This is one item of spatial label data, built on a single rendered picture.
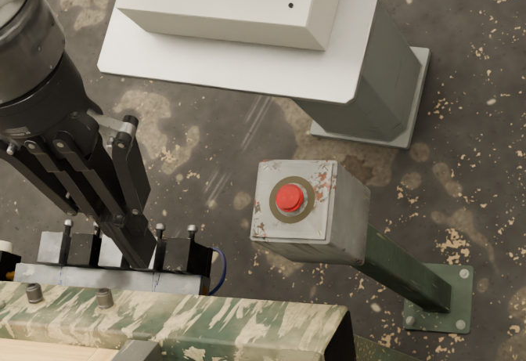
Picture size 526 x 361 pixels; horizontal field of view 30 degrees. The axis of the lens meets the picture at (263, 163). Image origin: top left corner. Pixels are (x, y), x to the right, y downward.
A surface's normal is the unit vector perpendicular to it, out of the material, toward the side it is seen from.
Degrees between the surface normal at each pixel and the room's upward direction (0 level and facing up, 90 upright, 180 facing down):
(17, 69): 74
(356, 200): 90
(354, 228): 90
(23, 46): 80
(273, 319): 51
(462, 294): 0
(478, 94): 0
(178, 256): 0
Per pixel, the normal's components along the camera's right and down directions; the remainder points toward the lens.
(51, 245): -0.38, -0.27
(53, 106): 0.62, 0.43
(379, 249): 0.92, 0.01
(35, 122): 0.29, 0.65
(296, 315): -0.14, -0.92
